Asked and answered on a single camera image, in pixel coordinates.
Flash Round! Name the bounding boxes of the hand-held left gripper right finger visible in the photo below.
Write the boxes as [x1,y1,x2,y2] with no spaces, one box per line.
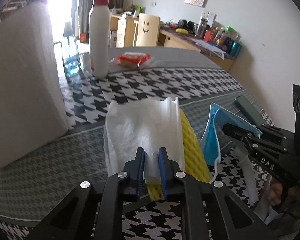
[158,146,278,240]

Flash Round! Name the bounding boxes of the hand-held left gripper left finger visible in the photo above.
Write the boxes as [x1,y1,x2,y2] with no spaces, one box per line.
[25,147,146,240]

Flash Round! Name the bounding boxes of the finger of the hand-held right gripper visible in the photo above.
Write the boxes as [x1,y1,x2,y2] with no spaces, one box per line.
[222,124,288,155]
[259,124,289,141]

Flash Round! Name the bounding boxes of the blue face mask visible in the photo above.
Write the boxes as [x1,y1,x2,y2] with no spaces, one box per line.
[199,102,263,167]

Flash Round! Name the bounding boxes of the yellow foam net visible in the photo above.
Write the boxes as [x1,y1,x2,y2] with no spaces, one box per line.
[146,109,211,200]

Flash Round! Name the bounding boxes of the white paper tissue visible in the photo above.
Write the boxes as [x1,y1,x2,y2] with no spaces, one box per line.
[104,97,186,184]

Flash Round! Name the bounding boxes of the white foam box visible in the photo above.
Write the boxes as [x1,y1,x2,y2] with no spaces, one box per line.
[0,2,70,170]

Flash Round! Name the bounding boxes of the person's right hand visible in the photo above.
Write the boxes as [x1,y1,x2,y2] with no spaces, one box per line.
[269,177,285,207]

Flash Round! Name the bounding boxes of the dark green flat box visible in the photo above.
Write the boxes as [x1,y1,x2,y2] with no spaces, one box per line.
[234,96,275,128]

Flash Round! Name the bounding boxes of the papers on desk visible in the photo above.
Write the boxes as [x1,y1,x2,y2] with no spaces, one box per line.
[195,39,227,60]

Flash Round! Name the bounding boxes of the black white houndstooth tablecloth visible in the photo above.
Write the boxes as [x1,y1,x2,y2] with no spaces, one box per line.
[0,46,300,240]

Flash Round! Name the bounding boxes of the row of toiletry bottles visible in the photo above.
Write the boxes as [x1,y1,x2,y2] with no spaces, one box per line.
[195,17,242,57]

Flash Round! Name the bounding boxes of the wooden desk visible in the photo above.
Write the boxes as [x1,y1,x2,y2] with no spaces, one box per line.
[110,14,235,73]

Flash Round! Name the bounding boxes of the red snack packet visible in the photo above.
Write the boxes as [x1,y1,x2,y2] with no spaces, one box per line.
[109,52,154,69]

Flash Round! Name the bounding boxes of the black round object on desk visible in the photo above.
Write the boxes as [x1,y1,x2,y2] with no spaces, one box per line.
[177,19,195,30]

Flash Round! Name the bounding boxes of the wooden chair with smiley face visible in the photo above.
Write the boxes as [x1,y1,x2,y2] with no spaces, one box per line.
[135,13,161,47]

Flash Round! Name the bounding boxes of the white pump bottle red nozzle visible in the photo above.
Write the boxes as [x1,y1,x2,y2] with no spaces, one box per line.
[89,0,110,77]

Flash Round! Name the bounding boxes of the black folding chair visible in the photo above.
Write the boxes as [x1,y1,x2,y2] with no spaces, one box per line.
[63,21,78,55]

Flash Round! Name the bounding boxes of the white wall socket panel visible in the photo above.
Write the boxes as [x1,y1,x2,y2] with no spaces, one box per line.
[202,10,217,20]

